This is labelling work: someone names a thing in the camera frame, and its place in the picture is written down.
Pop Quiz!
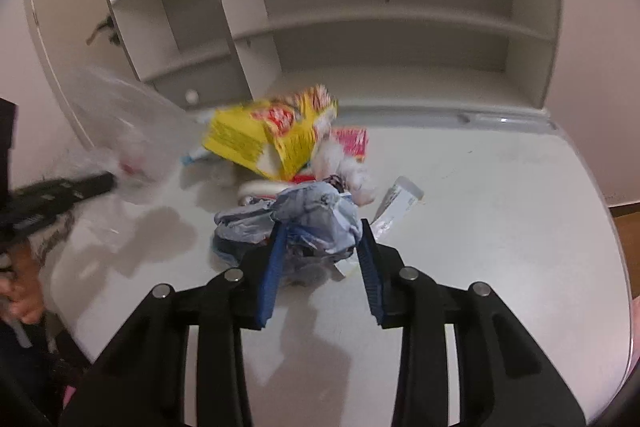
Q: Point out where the clear plastic bag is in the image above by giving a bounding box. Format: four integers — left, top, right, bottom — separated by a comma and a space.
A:
50, 66, 202, 249

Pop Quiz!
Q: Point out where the red snack packet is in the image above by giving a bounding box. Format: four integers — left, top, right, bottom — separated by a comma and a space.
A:
330, 127, 371, 164

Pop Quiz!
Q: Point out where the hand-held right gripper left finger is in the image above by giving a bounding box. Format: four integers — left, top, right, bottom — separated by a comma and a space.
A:
59, 222, 291, 427

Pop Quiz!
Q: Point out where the white tube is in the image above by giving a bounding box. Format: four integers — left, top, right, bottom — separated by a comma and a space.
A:
372, 175, 426, 239

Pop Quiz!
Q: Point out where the red and white wrapper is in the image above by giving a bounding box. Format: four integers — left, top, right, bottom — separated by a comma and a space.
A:
236, 177, 321, 204

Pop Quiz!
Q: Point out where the colourful trash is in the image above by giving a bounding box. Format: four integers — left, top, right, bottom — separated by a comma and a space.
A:
212, 181, 363, 288

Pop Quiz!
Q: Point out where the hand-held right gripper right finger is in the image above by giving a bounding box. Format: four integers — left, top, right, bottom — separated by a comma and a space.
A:
357, 218, 587, 427

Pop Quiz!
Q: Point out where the white door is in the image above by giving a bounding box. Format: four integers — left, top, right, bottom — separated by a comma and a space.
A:
20, 0, 151, 148

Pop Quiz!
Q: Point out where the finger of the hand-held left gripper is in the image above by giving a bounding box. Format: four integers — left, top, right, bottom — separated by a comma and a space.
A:
0, 172, 119, 239

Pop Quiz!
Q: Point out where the person's left hand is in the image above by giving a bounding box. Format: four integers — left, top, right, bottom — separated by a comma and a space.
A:
0, 241, 47, 326

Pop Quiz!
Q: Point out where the small blue and white wrapper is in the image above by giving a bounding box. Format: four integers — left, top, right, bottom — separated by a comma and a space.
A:
180, 146, 222, 168

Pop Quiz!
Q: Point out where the white shelf unit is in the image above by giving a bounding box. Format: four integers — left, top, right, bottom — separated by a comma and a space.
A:
104, 0, 564, 114

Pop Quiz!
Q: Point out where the yellow snack packet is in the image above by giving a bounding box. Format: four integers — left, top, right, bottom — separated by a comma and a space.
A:
202, 85, 341, 182

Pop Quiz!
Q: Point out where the dark door handle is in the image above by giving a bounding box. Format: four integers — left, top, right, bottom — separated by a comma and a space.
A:
85, 13, 124, 48

